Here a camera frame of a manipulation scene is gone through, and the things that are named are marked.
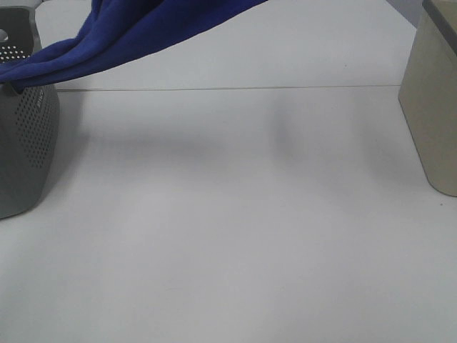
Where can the blue microfibre towel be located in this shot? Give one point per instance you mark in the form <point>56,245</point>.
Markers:
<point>117,32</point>

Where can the grey perforated laundry basket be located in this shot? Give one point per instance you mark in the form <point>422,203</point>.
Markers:
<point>29,119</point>

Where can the beige plastic bin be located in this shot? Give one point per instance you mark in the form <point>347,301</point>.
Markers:
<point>428,94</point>

